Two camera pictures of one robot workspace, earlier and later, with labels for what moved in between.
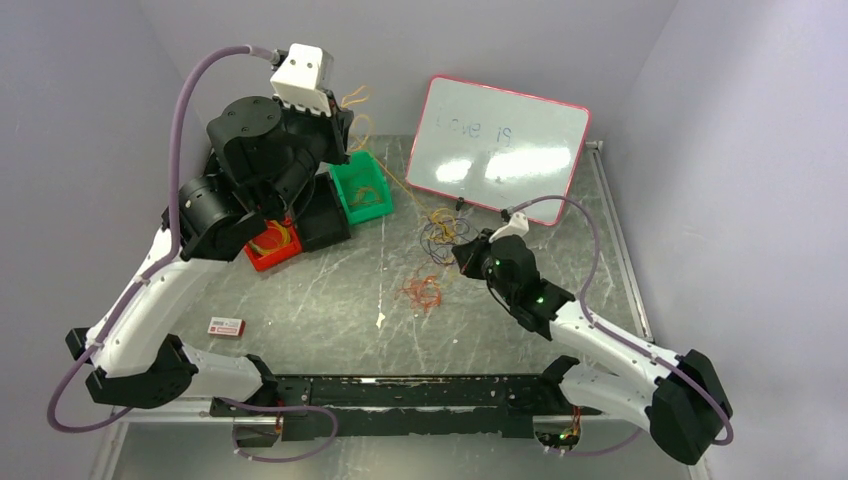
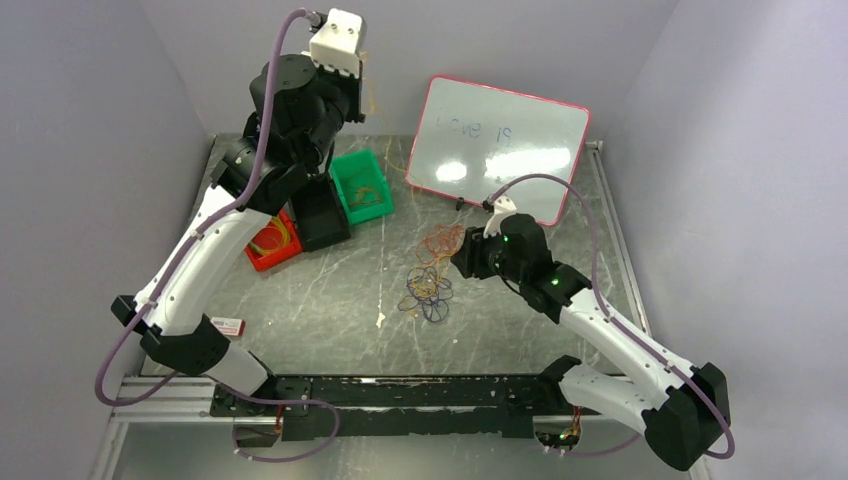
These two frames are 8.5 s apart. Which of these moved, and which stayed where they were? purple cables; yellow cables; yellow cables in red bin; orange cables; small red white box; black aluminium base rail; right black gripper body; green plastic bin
Moved: orange cables; yellow cables; purple cables
Stayed: small red white box; yellow cables in red bin; black aluminium base rail; green plastic bin; right black gripper body
